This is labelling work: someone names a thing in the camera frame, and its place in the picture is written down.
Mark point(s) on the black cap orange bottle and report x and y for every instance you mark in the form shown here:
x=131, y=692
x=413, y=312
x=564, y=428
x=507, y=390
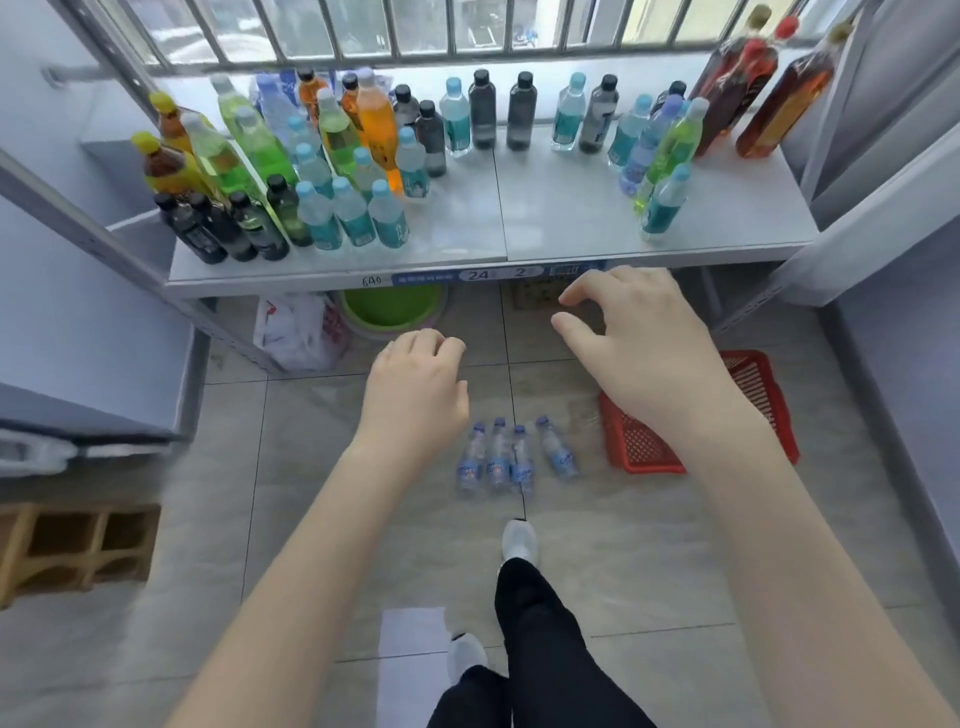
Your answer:
x=310, y=91
x=350, y=97

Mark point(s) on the red plastic basket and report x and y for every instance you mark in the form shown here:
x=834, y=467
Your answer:
x=637, y=450

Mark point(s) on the person's left thumb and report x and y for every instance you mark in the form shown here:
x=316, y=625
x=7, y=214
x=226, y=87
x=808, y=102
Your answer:
x=460, y=397

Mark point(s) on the brown cardboard box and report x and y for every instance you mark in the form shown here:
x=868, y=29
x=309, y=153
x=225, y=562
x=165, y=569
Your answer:
x=532, y=294

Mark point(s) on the white shelf board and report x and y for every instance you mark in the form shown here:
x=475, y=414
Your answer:
x=570, y=202

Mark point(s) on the cluster of teal water bottles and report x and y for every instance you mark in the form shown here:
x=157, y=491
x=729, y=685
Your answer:
x=352, y=217

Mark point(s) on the large brown yellow cap bottle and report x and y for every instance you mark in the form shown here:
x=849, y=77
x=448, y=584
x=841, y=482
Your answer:
x=727, y=64
x=791, y=101

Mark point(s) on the dark green drink bottle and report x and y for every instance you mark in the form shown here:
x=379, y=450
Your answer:
x=289, y=214

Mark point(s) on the grey black cap bottle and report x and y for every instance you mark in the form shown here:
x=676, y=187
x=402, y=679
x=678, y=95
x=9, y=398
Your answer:
x=521, y=112
x=405, y=106
x=431, y=141
x=482, y=111
x=667, y=96
x=598, y=116

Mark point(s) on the blue shelf label strip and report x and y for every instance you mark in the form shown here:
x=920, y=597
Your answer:
x=487, y=274

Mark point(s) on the black trousers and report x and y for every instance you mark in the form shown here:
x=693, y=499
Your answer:
x=547, y=645

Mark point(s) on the person's left forearm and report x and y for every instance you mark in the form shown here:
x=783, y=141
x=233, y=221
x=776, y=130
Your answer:
x=330, y=585

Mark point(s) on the person's right hand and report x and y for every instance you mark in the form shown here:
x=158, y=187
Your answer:
x=645, y=352

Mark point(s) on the purple blue drink bottle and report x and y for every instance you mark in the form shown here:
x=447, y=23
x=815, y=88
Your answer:
x=646, y=150

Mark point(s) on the light green soda bottle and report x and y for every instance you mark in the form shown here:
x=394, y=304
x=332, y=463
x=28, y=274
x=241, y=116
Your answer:
x=339, y=135
x=266, y=150
x=219, y=159
x=675, y=146
x=231, y=105

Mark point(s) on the orange juice bottle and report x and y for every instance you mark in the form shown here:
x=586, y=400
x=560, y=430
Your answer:
x=377, y=124

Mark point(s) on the yellow cap tea bottle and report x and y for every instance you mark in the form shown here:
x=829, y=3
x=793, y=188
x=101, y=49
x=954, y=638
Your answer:
x=169, y=169
x=172, y=126

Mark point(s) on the person's right forearm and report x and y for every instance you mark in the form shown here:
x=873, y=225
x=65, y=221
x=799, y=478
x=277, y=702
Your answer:
x=802, y=585

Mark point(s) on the grey metal rack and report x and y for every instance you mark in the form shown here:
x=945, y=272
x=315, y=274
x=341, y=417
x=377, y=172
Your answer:
x=75, y=315
x=870, y=225

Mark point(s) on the white plastic bag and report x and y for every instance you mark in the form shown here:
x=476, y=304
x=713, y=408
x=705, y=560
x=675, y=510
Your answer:
x=296, y=334

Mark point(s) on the teal label water bottle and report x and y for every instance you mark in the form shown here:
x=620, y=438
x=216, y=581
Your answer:
x=663, y=206
x=455, y=120
x=625, y=139
x=568, y=116

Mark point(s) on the tan hollow block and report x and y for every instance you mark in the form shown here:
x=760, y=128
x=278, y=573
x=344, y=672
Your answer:
x=75, y=551

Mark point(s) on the white shoe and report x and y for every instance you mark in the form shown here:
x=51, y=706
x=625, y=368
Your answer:
x=520, y=541
x=465, y=656

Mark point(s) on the black drink bottle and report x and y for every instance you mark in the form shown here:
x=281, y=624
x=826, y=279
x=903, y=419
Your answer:
x=260, y=229
x=225, y=229
x=193, y=234

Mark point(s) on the green plastic basin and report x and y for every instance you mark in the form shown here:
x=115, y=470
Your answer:
x=391, y=306

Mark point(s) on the person's left hand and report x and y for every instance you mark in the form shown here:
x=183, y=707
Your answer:
x=412, y=390

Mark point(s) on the person's right thumb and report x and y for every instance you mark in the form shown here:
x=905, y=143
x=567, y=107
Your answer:
x=576, y=337

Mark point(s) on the small blue label water bottle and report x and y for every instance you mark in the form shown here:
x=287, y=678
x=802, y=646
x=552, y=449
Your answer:
x=559, y=451
x=498, y=459
x=471, y=463
x=522, y=463

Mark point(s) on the large brown red cap bottle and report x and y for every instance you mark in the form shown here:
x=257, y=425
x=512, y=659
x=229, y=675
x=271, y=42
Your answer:
x=739, y=97

